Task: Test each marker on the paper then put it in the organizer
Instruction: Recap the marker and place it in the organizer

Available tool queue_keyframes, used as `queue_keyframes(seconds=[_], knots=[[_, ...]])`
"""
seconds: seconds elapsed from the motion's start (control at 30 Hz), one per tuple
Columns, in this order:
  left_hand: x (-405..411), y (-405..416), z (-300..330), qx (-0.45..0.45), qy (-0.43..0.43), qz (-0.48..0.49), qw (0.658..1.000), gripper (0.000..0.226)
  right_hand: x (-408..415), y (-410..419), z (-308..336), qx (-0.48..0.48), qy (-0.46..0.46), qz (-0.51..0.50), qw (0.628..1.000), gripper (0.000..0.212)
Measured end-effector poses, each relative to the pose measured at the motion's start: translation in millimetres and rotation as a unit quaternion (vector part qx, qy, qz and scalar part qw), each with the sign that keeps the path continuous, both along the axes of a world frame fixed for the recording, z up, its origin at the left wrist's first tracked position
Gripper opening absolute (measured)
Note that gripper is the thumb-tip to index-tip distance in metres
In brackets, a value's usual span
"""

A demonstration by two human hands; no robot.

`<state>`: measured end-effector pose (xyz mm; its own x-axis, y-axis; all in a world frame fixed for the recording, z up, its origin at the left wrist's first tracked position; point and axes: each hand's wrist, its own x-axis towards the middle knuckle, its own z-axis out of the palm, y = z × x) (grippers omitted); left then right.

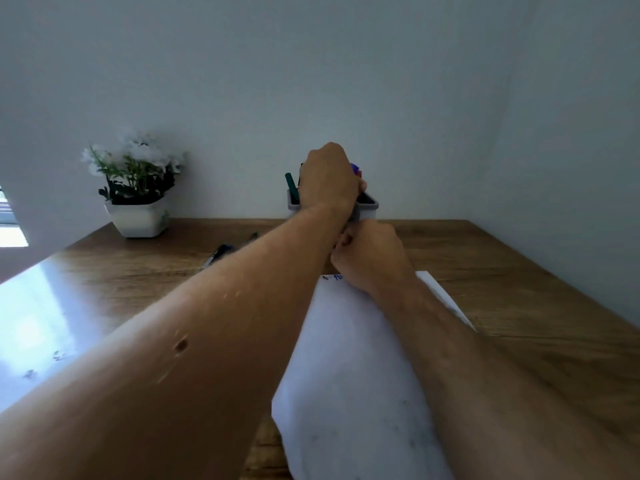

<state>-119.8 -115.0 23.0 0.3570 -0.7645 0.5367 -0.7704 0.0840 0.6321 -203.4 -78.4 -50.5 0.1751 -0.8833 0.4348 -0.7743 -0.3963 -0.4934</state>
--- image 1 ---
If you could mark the person's right hand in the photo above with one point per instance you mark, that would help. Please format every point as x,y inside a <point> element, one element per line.
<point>375,259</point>

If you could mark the person's left hand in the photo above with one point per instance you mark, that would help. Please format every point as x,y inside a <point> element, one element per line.
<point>325,179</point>

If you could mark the thick blue silver banded marker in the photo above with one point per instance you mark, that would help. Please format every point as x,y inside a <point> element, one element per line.
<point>355,169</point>

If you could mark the bunch of pens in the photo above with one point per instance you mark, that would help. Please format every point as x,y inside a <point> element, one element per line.
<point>252,237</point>

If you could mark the black slim marker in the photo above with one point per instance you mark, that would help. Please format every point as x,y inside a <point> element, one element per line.
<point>220,252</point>

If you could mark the white paper sheet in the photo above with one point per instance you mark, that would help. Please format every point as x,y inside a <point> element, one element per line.
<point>350,394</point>

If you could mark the person's right forearm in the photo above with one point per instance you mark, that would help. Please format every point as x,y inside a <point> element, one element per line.
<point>500,394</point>

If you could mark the person's left forearm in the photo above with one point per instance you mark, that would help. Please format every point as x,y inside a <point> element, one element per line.
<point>175,369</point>

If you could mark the grey white desk organizer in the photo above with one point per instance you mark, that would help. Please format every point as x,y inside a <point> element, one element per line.
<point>367,212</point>

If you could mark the white potted flower plant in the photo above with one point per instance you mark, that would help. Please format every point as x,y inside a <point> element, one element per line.
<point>137,224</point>

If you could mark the grey window frame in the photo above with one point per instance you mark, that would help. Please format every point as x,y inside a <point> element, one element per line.
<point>7,214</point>

